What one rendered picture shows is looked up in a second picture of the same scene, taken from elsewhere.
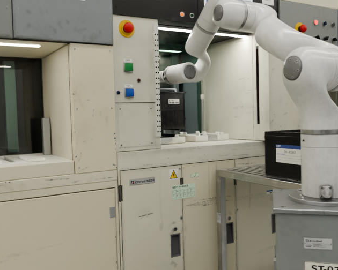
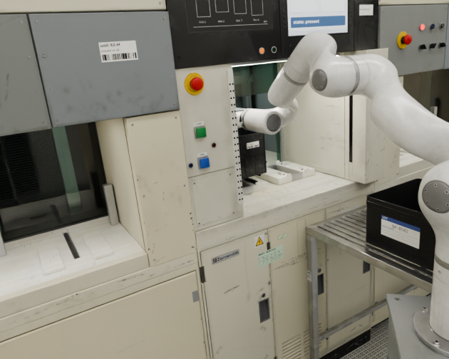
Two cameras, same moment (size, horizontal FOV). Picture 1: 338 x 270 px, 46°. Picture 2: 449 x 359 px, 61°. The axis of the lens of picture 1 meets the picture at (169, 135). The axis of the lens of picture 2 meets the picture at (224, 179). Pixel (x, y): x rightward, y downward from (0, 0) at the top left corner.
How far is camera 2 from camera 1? 0.54 m
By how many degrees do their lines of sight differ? 14
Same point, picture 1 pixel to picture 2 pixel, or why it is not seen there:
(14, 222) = (89, 333)
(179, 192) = (266, 257)
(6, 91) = (58, 155)
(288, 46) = (422, 141)
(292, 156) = (403, 234)
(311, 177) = not seen: outside the picture
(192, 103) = not seen: hidden behind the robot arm
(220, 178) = (311, 236)
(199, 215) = (288, 275)
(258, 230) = (348, 274)
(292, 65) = (438, 194)
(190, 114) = not seen: hidden behind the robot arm
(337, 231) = not seen: outside the picture
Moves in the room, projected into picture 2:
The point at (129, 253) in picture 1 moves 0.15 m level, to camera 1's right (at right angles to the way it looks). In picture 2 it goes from (217, 330) to (257, 328)
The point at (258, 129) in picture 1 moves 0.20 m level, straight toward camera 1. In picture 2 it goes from (350, 168) to (354, 182)
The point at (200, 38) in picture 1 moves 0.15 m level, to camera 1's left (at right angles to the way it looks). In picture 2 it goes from (288, 90) to (239, 94)
